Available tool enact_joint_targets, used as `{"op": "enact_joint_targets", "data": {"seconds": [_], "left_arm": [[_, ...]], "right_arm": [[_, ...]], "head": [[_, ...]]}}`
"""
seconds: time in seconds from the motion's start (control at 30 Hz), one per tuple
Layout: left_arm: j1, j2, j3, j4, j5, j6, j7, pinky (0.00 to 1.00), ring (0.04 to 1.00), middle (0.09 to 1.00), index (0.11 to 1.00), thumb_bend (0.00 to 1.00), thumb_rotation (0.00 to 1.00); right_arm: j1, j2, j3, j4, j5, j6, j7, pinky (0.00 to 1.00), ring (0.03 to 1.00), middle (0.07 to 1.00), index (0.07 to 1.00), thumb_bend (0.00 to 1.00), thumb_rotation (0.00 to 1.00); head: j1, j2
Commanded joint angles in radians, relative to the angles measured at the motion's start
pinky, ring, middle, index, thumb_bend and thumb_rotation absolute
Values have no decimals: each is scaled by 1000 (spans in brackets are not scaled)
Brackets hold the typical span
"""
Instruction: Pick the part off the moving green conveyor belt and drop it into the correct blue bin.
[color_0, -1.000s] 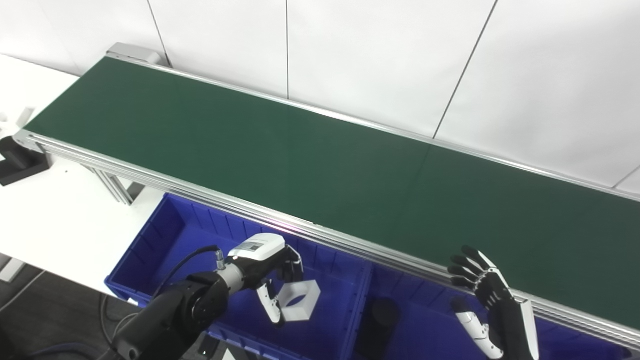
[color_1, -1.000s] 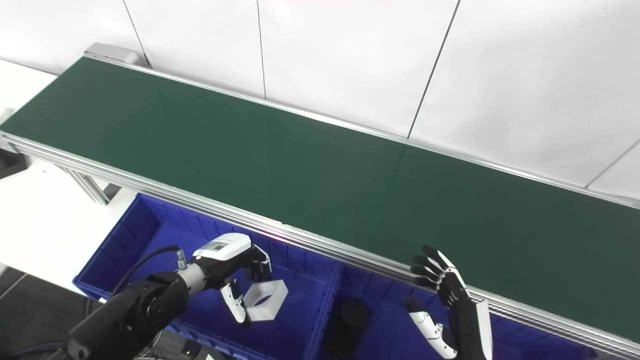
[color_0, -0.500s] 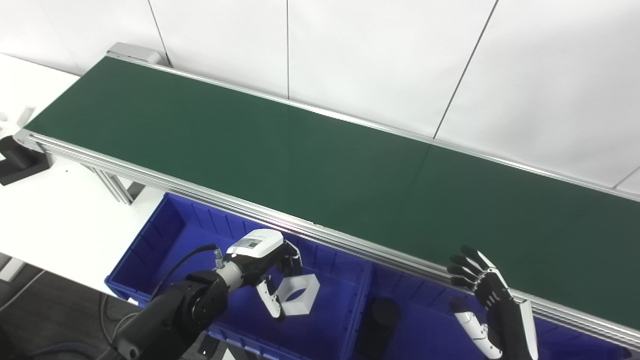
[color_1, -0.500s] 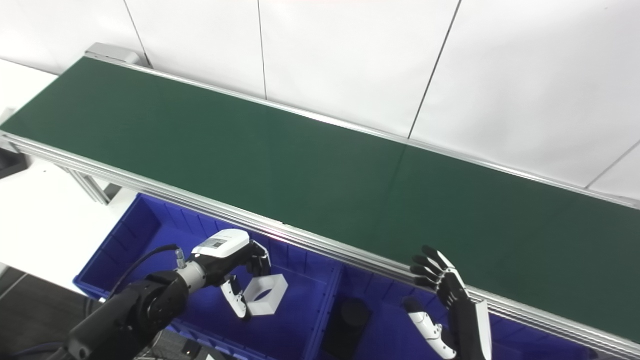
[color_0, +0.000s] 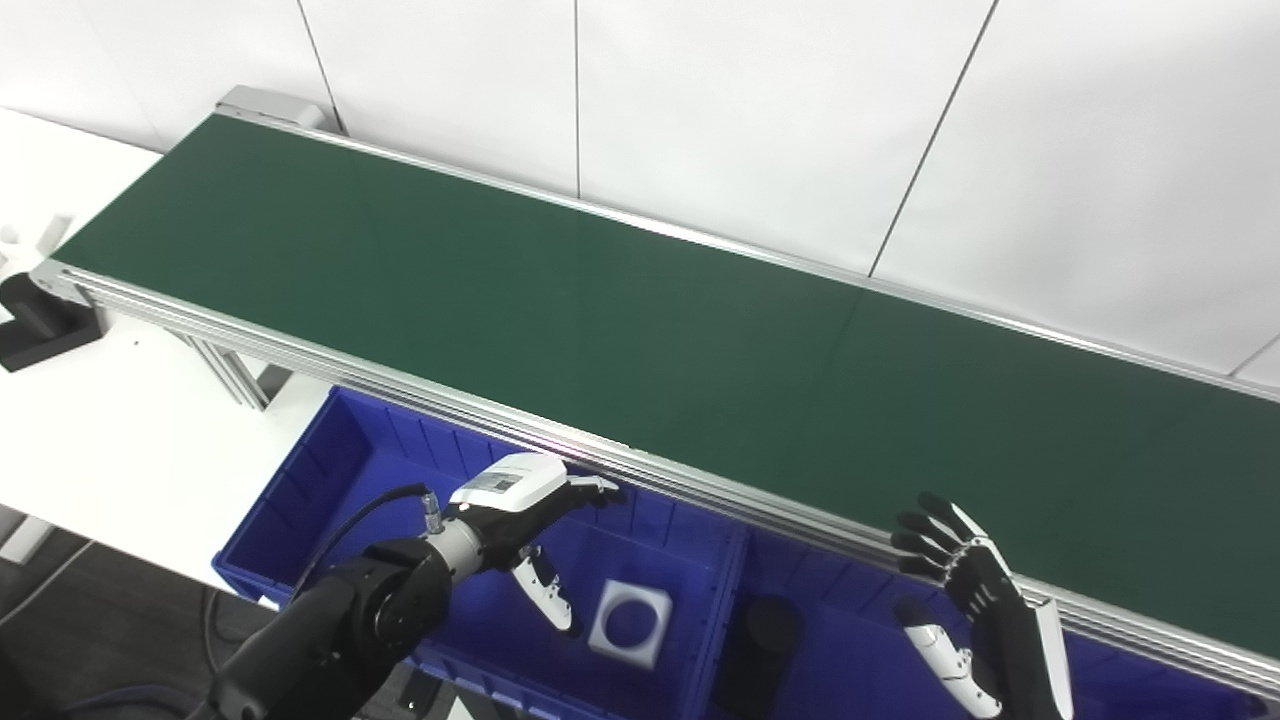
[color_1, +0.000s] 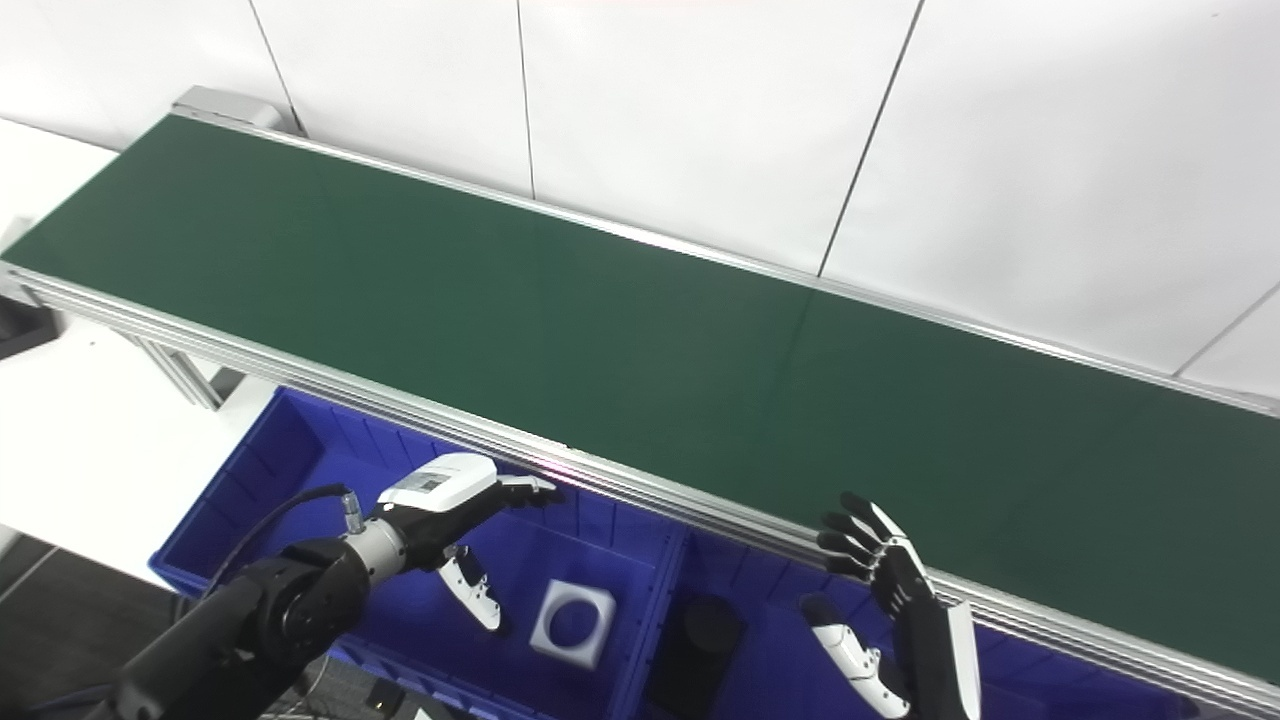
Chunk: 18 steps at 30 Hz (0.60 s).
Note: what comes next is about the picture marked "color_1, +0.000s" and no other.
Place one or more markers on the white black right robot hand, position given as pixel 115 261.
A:
pixel 925 640

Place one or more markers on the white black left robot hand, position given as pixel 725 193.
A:
pixel 440 495

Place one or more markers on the white square part round hole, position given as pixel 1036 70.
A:
pixel 548 635

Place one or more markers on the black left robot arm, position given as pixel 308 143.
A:
pixel 270 610

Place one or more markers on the blue plastic bin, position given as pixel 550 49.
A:
pixel 780 680
pixel 300 470

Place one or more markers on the black cylinder part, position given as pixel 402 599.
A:
pixel 700 650

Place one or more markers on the aluminium conveyor leg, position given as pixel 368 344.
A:
pixel 185 375

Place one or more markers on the grey conveyor motor housing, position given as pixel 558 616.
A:
pixel 225 105

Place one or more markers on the black cylinder on square base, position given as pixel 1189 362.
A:
pixel 25 330

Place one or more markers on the green belt conveyor aluminium frame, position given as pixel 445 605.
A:
pixel 600 340

